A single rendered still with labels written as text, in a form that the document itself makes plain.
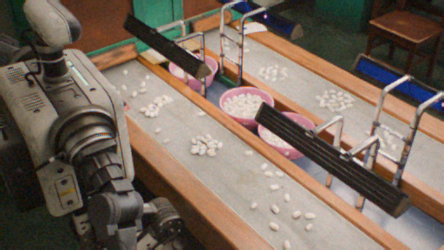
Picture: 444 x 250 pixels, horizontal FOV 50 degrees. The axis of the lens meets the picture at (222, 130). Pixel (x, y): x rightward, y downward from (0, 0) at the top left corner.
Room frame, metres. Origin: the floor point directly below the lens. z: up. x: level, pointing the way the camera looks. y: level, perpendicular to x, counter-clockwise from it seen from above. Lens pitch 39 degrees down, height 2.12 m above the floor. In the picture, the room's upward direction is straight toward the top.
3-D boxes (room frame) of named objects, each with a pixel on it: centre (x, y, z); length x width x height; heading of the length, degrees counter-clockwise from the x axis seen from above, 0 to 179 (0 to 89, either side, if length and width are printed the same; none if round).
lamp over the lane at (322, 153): (1.19, -0.34, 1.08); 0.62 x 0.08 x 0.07; 39
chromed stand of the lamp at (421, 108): (1.49, -0.72, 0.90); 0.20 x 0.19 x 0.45; 39
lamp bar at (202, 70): (1.94, 0.27, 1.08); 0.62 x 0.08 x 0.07; 39
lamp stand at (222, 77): (2.24, -0.11, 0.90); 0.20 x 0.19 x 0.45; 39
